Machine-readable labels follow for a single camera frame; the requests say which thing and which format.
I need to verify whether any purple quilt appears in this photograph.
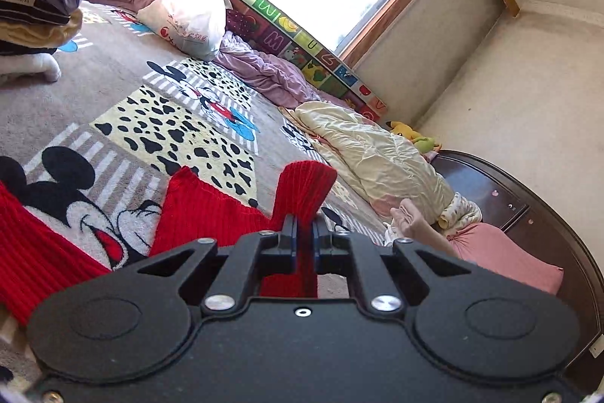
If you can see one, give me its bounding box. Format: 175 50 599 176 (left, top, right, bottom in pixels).
87 0 365 112

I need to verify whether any yellow plush toy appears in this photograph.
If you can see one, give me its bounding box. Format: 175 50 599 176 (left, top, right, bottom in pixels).
386 120 424 140

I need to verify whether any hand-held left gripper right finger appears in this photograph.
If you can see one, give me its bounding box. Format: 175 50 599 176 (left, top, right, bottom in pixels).
311 215 473 315

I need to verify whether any dark wooden headboard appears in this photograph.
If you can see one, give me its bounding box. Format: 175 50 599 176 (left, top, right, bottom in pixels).
428 149 604 381

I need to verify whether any white plastic bag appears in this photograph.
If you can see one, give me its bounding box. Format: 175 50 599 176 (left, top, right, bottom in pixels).
137 0 228 62

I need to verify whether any pink pillow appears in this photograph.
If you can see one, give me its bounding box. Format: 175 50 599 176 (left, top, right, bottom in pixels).
442 222 565 296

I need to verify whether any pastel folded clothes stack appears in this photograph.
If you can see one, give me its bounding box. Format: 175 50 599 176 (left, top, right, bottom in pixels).
383 199 456 259

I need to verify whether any red knit sweater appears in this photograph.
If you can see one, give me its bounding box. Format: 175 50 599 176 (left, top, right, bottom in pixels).
0 160 339 326

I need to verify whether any colourful alphabet foam mat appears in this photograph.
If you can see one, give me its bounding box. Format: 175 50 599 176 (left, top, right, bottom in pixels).
189 0 388 123

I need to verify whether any cartoon mouse printed blanket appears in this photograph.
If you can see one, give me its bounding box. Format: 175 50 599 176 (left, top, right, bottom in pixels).
0 0 393 385

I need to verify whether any white floral cloth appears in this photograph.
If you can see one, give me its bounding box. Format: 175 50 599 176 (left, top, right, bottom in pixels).
438 192 483 235

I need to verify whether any cream quilt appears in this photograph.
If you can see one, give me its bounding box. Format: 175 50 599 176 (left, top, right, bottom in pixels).
278 101 455 230

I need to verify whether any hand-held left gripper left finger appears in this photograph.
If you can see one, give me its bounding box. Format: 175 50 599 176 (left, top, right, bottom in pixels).
136 215 300 317

